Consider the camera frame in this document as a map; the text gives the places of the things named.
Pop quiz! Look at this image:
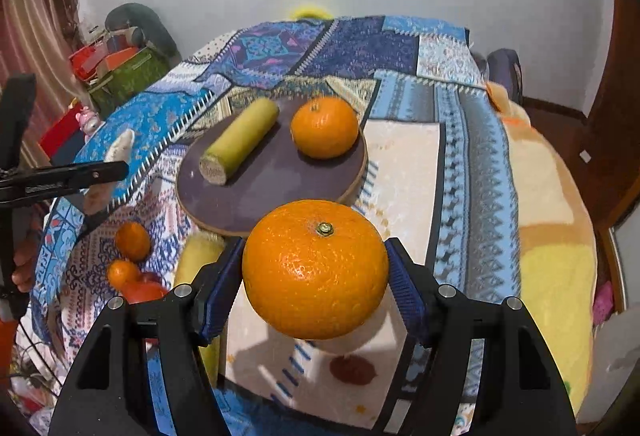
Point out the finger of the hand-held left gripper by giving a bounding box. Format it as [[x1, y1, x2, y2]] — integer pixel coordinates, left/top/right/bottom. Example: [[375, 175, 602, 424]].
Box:
[[77, 209, 109, 239], [0, 161, 130, 205]]

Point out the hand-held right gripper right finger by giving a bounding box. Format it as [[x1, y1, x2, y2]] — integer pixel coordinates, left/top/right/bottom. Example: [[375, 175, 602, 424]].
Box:
[[382, 237, 581, 436]]

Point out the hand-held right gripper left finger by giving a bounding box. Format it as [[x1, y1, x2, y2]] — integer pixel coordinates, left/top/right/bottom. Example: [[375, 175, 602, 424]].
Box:
[[47, 236, 247, 436]]

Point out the white root vegetable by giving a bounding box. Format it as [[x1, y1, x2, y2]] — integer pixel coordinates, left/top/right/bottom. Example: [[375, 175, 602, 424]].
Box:
[[84, 129, 137, 215]]

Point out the large orange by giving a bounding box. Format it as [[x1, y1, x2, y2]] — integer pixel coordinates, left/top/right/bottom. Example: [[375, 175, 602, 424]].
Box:
[[242, 199, 390, 341]]

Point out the round dark wooden board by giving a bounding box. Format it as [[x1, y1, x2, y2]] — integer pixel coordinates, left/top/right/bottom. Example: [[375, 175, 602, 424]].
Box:
[[175, 109, 369, 237]]

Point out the person's left hand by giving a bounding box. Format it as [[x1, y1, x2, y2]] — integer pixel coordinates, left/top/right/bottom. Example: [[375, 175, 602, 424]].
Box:
[[12, 236, 37, 294]]

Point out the yellow green vegetable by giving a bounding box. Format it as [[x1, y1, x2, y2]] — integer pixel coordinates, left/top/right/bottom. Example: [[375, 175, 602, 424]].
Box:
[[172, 232, 227, 387]]

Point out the small tangerine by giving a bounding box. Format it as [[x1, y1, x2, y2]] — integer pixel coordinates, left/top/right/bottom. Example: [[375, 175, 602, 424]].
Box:
[[114, 221, 151, 262], [107, 260, 142, 289]]

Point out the red flat box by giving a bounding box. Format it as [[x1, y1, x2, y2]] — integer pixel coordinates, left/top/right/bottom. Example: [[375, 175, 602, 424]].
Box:
[[39, 109, 90, 165]]

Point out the pink toy figure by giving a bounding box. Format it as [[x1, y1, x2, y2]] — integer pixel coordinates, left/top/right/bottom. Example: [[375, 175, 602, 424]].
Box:
[[75, 108, 104, 135]]

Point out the red tomato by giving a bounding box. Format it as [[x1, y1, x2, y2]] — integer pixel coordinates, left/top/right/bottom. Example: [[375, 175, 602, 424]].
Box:
[[121, 271, 171, 306]]

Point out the striped curtain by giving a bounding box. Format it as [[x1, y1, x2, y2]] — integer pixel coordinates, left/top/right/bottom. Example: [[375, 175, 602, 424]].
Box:
[[0, 0, 85, 167]]

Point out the green box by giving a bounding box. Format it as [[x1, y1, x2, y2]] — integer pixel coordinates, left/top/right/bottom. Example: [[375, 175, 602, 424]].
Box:
[[87, 47, 171, 117]]

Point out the blue patchwork blanket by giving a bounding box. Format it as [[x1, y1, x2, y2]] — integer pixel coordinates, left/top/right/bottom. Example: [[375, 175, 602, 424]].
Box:
[[30, 15, 523, 436]]

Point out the green cucumber piece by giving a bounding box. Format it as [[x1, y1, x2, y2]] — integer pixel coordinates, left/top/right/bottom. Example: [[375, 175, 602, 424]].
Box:
[[199, 98, 280, 187]]

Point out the yellow cream fleece blanket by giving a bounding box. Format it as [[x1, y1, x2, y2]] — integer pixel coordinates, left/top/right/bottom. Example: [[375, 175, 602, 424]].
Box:
[[487, 81, 601, 419]]

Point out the medium orange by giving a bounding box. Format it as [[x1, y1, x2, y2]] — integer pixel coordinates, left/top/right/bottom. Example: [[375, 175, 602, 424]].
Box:
[[290, 96, 360, 160]]

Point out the pink cloth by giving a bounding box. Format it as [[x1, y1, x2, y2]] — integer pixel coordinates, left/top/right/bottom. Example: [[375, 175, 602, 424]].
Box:
[[591, 281, 616, 328]]

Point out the blue grey chair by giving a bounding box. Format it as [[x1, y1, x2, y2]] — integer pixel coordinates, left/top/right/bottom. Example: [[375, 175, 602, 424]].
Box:
[[472, 49, 525, 106]]

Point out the brown wooden door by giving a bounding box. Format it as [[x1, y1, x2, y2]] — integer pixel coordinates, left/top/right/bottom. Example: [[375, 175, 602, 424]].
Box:
[[520, 0, 640, 242]]

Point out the yellow round object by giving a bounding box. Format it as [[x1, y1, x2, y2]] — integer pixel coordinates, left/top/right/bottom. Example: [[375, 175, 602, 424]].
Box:
[[290, 4, 334, 20]]

